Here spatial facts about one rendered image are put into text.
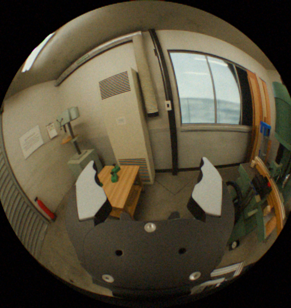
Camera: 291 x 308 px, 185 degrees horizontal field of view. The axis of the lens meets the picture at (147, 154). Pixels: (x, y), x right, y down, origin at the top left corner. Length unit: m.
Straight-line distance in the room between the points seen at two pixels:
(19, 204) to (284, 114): 3.02
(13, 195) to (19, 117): 1.38
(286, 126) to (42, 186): 2.96
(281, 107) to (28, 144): 2.85
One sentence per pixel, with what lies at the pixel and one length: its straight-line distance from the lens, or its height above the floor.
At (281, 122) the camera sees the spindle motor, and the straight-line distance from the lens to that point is 0.62.
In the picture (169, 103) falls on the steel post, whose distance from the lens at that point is 1.38.
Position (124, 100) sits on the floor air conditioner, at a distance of 1.29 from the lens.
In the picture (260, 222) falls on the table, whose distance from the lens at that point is 0.65.
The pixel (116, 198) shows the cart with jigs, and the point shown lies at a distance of 1.06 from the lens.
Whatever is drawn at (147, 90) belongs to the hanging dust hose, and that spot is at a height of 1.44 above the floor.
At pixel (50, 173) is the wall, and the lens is 2.43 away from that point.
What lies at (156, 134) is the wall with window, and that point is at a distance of 1.59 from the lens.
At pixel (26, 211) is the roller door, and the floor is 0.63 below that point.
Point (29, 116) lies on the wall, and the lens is 2.43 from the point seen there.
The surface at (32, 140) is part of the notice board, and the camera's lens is 2.32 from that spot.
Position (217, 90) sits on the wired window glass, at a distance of 1.79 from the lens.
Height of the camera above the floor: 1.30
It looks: 29 degrees down
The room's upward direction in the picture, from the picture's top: 11 degrees counter-clockwise
